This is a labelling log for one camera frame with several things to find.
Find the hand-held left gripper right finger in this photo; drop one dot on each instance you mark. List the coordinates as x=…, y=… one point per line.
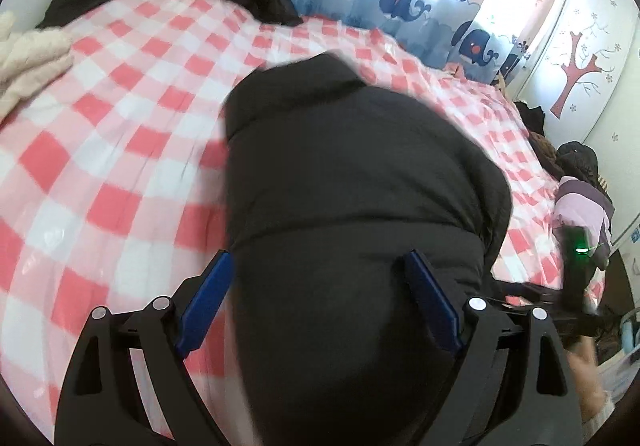
x=434, y=303

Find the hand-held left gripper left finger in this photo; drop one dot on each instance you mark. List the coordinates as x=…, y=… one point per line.
x=206, y=306

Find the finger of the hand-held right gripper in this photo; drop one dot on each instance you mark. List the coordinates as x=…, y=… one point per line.
x=530, y=295

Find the black puffer jacket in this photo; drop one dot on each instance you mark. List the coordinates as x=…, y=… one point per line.
x=360, y=186

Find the person's right forearm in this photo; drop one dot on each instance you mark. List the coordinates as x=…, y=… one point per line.
x=592, y=386

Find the purple pink jacket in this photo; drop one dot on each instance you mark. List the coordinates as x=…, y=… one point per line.
x=580, y=206

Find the brown garment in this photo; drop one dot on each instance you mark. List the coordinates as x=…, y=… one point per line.
x=545, y=154

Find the black garment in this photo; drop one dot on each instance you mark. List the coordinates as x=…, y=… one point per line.
x=531, y=116

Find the pink white checked bed sheet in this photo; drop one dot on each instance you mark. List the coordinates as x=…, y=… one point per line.
x=125, y=136

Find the pink cloth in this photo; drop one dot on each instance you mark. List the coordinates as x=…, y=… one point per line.
x=456, y=70

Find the cream quilted jacket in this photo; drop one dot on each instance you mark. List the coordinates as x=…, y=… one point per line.
x=30, y=56

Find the brown tree wall sticker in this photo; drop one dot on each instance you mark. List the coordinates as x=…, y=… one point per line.
x=575, y=71

